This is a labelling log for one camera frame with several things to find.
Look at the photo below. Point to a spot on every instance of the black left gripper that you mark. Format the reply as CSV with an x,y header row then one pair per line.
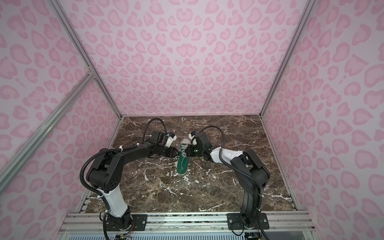
x,y
172,150

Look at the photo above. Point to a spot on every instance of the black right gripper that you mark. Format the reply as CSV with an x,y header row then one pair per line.
x,y
190,151

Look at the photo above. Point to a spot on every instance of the white shoelace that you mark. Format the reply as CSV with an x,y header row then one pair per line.
x,y
183,151

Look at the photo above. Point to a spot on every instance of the green canvas sneaker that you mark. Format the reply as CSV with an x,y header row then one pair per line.
x,y
182,166

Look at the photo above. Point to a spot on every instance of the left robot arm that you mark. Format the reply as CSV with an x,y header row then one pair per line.
x,y
102,174

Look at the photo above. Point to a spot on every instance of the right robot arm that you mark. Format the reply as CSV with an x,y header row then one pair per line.
x,y
250,171

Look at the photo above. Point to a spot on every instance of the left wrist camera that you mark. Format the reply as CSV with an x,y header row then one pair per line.
x,y
158,138

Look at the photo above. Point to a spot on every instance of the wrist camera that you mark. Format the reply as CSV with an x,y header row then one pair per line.
x,y
158,138
199,139

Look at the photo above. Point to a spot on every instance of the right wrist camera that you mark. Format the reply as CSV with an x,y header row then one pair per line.
x,y
199,139

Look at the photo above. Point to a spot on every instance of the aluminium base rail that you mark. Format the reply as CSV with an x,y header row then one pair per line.
x,y
290,225

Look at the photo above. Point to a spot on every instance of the aluminium diagonal frame bar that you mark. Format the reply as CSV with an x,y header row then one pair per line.
x,y
20,159

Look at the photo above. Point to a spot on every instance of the aluminium corner post right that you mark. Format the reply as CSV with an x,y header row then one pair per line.
x,y
308,11

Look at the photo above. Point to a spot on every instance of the aluminium corner post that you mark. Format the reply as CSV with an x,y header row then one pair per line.
x,y
79,46
308,11

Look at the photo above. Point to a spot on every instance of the aluminium corner post left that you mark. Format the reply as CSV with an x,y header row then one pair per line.
x,y
79,46

